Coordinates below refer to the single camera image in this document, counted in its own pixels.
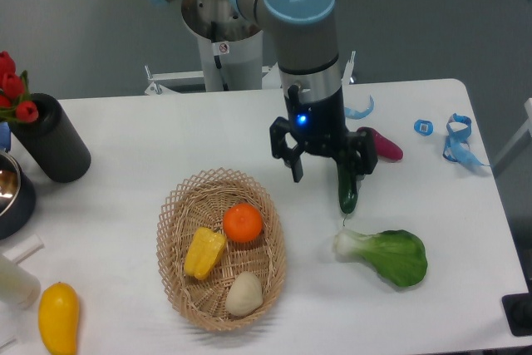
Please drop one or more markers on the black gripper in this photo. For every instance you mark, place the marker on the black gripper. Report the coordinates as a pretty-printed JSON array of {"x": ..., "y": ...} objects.
[{"x": 319, "y": 128}]

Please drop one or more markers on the yellow bell pepper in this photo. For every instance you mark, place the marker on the yellow bell pepper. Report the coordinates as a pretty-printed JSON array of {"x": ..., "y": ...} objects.
[{"x": 205, "y": 251}]

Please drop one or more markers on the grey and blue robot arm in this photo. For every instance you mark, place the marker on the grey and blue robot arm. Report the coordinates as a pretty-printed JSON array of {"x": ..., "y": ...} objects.
[{"x": 304, "y": 36}]

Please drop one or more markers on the woven wicker basket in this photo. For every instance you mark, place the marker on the woven wicker basket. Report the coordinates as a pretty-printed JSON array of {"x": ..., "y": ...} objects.
[{"x": 200, "y": 202}]

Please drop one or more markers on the green cucumber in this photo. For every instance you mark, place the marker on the green cucumber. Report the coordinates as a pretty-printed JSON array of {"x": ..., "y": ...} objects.
[{"x": 347, "y": 188}]

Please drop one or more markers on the curved blue tape strip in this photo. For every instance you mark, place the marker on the curved blue tape strip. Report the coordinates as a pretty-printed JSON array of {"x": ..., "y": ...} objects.
[{"x": 358, "y": 115}]

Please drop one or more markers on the purple sweet potato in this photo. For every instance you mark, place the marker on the purple sweet potato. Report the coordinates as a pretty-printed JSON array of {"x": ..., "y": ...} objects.
[{"x": 385, "y": 148}]

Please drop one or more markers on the blue tape roll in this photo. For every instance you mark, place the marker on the blue tape roll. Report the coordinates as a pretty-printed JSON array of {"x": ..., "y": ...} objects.
[{"x": 423, "y": 127}]

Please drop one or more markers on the orange fruit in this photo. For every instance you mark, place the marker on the orange fruit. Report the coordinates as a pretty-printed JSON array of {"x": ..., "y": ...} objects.
[{"x": 242, "y": 223}]

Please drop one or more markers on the green bok choy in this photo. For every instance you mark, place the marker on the green bok choy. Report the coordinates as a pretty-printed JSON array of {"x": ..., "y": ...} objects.
[{"x": 396, "y": 255}]

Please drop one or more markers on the crumpled blue tape strip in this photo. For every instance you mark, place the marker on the crumpled blue tape strip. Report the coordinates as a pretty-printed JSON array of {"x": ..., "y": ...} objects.
[{"x": 456, "y": 145}]

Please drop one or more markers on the black device at table edge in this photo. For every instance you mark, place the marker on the black device at table edge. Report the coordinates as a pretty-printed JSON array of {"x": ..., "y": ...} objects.
[{"x": 518, "y": 313}]

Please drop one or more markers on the black cylindrical vase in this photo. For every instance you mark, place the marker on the black cylindrical vase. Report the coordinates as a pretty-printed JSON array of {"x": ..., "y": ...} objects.
[{"x": 53, "y": 141}]

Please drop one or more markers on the white rectangular block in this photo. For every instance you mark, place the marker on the white rectangular block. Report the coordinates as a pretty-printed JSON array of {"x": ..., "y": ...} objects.
[{"x": 24, "y": 249}]

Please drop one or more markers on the yellow mango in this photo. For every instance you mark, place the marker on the yellow mango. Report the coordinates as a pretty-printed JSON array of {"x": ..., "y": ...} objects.
[{"x": 58, "y": 319}]

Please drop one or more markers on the dark metal bowl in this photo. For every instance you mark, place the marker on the dark metal bowl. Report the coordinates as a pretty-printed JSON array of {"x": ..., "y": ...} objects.
[{"x": 18, "y": 196}]

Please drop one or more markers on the red tulip flowers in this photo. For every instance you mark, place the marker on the red tulip flowers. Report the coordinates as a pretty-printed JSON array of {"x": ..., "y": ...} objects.
[{"x": 17, "y": 105}]

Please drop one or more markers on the blue object at left edge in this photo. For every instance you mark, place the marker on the blue object at left edge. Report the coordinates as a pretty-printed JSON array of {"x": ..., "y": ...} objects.
[{"x": 5, "y": 137}]

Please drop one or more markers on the white plastic bottle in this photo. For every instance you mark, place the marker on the white plastic bottle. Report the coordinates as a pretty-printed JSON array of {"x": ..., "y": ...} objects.
[{"x": 18, "y": 287}]

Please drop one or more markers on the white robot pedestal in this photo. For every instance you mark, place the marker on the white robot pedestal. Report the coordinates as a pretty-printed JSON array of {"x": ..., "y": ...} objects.
[{"x": 229, "y": 36}]

